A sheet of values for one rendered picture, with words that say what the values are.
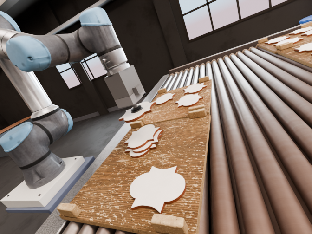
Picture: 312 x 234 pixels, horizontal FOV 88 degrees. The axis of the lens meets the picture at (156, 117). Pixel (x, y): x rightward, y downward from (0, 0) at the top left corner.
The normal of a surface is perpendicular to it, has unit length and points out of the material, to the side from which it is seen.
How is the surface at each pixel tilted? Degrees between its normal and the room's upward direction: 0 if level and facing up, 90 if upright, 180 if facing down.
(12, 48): 89
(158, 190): 0
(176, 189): 0
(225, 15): 90
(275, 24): 90
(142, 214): 0
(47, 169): 74
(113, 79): 90
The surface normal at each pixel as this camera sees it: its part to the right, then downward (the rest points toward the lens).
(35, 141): 0.88, -0.15
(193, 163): -0.37, -0.85
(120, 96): -0.39, 0.51
